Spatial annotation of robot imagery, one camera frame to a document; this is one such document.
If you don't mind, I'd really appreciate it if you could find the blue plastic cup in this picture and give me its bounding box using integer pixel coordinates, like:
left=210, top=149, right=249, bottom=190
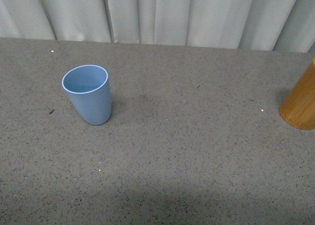
left=62, top=64, right=112, bottom=126

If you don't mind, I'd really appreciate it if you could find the bamboo chopstick holder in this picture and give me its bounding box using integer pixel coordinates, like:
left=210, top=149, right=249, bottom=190
left=279, top=61, right=315, bottom=130

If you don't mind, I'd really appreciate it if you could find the white pleated curtain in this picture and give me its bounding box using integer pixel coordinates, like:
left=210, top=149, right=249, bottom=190
left=0, top=0, right=315, bottom=52

